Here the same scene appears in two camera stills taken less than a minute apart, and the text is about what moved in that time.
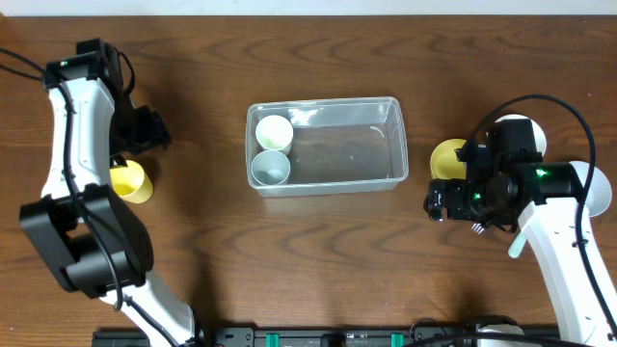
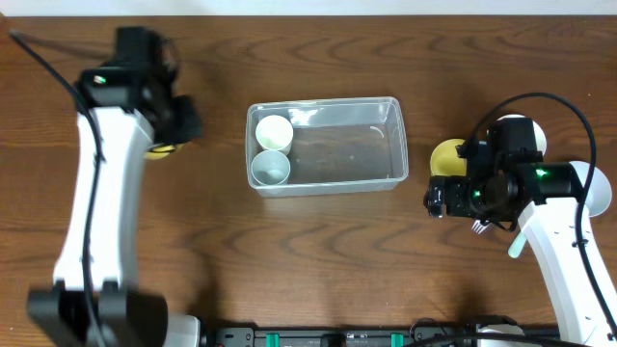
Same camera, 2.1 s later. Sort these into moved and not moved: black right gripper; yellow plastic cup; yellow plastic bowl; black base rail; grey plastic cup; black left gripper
Moved: yellow plastic cup; black left gripper
Not moved: black right gripper; yellow plastic bowl; grey plastic cup; black base rail
